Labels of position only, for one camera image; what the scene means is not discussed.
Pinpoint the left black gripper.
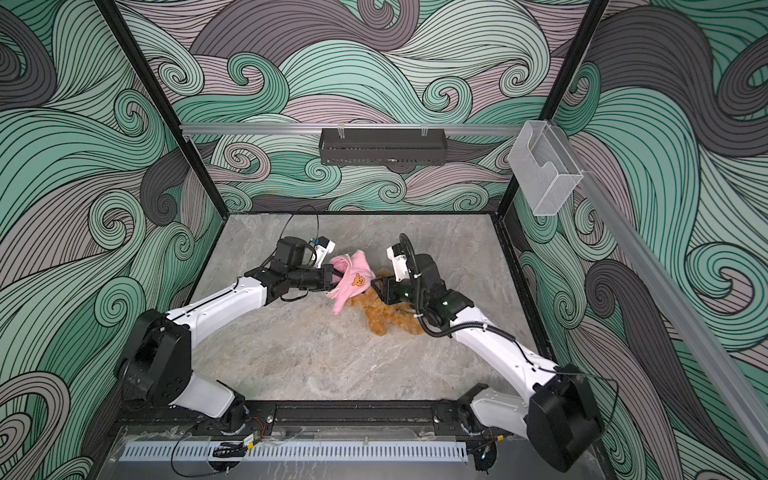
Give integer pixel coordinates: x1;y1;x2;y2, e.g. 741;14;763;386
288;265;350;291

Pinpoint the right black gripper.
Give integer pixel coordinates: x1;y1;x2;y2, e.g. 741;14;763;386
370;272;432;311

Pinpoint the brown teddy bear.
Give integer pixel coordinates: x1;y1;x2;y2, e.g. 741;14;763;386
345;288;423;336

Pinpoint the pink teddy hoodie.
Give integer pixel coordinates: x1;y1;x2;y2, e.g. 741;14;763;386
326;250;376;315

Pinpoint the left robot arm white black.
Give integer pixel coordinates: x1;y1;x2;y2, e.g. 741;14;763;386
114;236;340;432

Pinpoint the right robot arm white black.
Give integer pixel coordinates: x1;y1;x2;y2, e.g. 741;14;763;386
372;276;605;472

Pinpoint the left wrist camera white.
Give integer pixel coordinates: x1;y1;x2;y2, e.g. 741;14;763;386
310;236;336;268

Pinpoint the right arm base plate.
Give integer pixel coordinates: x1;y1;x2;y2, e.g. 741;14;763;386
432;383;513;439

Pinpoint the black perforated wall tray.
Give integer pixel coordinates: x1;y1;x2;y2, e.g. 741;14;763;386
319;129;448;167

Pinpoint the white slotted cable duct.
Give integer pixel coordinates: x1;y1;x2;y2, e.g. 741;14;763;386
118;440;469;463

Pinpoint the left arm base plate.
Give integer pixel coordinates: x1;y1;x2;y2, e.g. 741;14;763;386
192;401;276;439

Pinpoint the back aluminium rail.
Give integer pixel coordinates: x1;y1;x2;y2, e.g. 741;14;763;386
179;122;523;137

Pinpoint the clear acrylic wall box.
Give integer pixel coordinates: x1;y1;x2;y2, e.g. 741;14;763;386
507;120;583;217

